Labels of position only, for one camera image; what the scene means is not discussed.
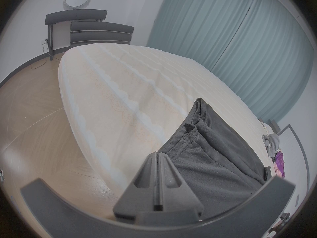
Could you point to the purple garment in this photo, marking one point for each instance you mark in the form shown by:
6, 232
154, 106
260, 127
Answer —
279, 160

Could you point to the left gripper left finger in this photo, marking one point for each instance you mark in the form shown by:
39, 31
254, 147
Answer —
126, 204

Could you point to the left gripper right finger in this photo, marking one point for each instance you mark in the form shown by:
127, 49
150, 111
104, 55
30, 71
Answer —
188, 203

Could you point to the blue-green curtain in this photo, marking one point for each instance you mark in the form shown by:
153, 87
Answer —
267, 58
193, 21

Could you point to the grey garment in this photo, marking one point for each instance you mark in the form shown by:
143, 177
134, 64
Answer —
272, 140

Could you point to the grey bedside table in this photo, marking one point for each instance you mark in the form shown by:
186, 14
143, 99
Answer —
275, 126

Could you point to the pink garment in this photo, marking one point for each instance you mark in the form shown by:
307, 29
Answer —
279, 172

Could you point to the black dressing table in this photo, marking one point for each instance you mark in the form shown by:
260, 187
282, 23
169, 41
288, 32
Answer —
74, 15

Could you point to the bed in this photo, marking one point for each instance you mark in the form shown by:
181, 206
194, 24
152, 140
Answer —
123, 83

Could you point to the white printed pillow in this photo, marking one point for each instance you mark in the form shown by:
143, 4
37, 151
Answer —
266, 129

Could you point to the black T-shirt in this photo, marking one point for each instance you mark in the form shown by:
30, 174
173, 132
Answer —
218, 157

